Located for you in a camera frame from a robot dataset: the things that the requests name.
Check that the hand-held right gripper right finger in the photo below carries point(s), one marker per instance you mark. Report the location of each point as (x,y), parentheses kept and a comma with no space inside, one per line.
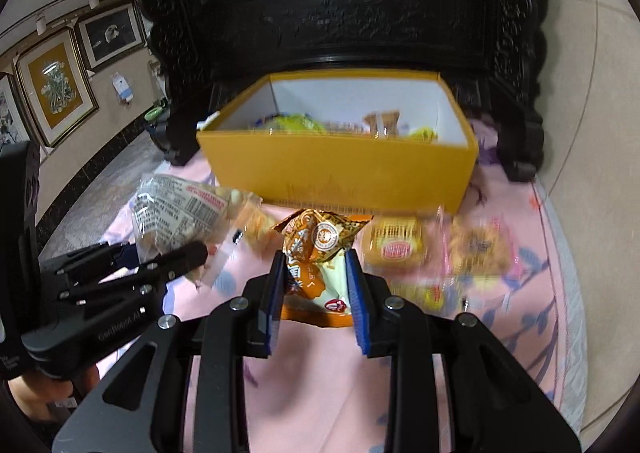
(359,303)

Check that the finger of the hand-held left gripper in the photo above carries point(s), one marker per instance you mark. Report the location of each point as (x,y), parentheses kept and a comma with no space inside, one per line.
(80,263)
(170,263)

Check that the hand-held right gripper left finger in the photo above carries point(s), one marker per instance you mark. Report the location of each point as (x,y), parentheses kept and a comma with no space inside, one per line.
(277,303)

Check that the clear bag of white candies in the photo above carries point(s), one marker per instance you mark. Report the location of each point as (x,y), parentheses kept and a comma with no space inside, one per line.
(175,208)

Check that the small orange snack packet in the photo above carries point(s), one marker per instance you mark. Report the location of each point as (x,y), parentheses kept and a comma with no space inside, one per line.
(320,243)

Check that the yellow cardboard box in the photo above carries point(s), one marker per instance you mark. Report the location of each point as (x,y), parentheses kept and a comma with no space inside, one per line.
(325,173)

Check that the yellow-green seed packet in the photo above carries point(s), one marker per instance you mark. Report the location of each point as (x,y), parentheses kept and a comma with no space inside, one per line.
(300,123)

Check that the orange-brown peanut packet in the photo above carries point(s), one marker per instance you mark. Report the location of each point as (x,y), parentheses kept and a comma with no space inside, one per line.
(382,123)

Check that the person's left hand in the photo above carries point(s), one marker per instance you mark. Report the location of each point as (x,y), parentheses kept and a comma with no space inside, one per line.
(45,395)

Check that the golden cake packet red label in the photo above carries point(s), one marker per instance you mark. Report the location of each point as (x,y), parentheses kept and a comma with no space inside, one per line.
(397,245)

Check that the small yellow-red packet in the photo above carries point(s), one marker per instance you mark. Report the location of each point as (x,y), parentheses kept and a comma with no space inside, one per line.
(435,295)

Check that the pink floral tablecloth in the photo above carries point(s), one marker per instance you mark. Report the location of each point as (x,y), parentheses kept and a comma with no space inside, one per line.
(320,383)

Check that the brown cake packet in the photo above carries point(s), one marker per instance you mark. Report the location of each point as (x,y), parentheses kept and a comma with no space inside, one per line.
(480,248)

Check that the white paper sheet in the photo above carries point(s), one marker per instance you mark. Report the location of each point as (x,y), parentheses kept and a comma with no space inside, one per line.
(207,121)

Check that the green stroller tray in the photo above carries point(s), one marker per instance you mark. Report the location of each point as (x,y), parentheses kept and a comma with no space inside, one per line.
(156,114)

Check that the white framed painting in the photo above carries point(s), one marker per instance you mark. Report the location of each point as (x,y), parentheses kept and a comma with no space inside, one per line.
(10,118)

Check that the gold-framed flower painting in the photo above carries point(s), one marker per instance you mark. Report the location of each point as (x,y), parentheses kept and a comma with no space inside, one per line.
(55,83)

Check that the dark framed painting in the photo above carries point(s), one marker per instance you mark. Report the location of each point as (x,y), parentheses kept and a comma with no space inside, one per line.
(112,33)

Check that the dark carved wooden screen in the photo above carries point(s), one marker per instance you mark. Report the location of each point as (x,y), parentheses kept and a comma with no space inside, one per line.
(350,23)

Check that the blue-white wall hanger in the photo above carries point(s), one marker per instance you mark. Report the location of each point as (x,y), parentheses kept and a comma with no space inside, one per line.
(122,88)

